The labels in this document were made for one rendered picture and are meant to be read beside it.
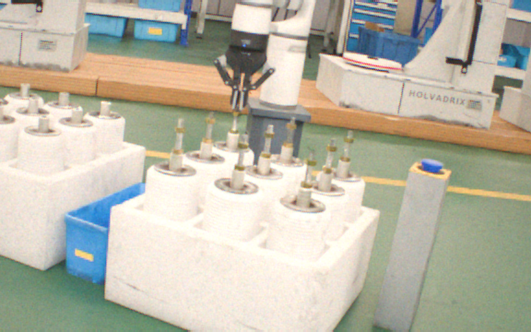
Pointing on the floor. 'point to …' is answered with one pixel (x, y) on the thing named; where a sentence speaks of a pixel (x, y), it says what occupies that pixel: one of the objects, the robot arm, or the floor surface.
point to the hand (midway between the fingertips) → (239, 100)
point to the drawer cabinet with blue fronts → (383, 13)
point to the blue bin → (93, 234)
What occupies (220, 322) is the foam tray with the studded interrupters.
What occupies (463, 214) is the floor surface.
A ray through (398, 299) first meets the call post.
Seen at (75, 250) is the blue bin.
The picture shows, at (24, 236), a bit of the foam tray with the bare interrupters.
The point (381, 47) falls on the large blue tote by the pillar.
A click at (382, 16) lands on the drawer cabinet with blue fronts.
